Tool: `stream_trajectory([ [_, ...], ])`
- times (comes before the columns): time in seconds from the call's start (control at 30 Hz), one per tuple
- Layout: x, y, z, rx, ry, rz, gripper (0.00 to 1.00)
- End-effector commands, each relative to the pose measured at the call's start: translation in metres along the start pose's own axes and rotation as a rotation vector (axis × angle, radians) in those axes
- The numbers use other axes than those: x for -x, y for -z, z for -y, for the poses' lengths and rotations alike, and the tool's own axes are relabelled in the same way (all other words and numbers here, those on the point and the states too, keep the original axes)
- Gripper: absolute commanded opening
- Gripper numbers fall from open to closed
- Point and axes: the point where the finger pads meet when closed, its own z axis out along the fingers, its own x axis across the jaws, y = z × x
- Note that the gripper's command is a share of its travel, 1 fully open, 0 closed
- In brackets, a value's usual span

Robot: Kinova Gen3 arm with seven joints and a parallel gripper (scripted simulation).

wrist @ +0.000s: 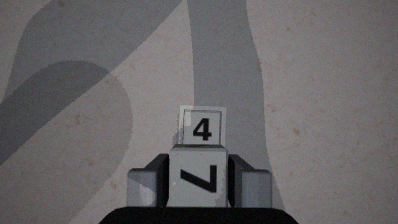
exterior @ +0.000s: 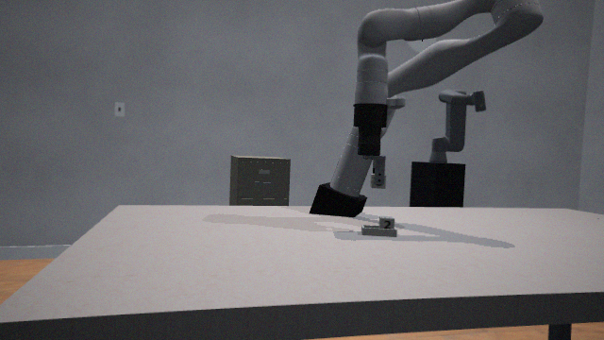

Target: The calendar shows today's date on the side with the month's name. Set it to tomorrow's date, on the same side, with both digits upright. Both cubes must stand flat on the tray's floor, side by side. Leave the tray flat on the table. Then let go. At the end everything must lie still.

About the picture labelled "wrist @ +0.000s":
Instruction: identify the white rectangular tray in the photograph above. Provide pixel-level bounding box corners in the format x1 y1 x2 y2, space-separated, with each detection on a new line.
178 105 226 148

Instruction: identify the grey number cube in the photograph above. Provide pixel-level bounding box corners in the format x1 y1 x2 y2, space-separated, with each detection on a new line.
168 144 229 207
183 110 221 145

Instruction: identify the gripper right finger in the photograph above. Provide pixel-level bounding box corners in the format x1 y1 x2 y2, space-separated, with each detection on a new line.
228 154 272 208

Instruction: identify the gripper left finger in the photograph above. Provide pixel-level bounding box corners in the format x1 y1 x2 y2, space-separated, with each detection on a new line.
127 154 169 207

